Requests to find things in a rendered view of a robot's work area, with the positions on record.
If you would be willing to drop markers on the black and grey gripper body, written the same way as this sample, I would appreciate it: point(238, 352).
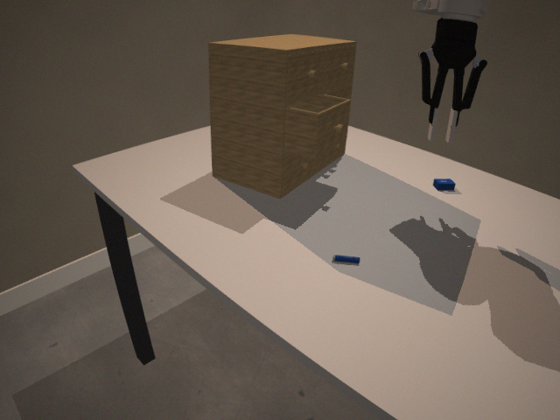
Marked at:
point(457, 36)

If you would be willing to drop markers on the brown wooden chest of drawers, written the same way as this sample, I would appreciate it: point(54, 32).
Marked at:
point(247, 88)

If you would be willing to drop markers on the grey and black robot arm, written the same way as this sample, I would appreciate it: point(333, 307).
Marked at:
point(466, 10)

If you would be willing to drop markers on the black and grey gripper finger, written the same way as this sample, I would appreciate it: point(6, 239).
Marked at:
point(457, 103)
point(433, 101)

